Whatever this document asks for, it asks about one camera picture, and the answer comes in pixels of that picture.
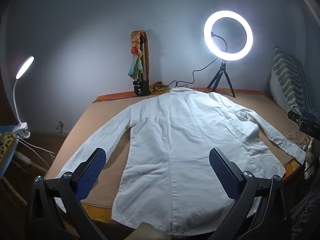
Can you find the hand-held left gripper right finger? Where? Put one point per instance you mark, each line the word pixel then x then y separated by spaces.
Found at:
pixel 223 172

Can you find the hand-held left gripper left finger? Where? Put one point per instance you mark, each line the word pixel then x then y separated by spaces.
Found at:
pixel 92 172

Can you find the white shirt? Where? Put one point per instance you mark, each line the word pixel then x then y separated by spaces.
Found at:
pixel 175 130

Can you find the green striped pillow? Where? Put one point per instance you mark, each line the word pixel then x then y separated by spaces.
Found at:
pixel 287 80

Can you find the blue chair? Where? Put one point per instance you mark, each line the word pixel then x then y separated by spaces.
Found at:
pixel 11 160

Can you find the zebra striped pants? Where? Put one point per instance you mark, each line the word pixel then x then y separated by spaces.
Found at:
pixel 307 210

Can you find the leopard print cloth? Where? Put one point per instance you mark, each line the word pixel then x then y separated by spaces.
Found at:
pixel 6 142

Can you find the folded black tripod stand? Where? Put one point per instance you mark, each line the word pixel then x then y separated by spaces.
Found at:
pixel 142 85

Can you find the small black tripod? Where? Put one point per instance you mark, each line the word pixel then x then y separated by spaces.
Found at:
pixel 222 67

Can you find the small yellow green object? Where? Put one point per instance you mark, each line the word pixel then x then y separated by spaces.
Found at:
pixel 157 87

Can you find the colourful hanging cloth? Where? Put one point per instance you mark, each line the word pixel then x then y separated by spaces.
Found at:
pixel 136 67

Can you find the white clip desk lamp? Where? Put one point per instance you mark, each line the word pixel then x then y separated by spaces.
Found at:
pixel 25 65

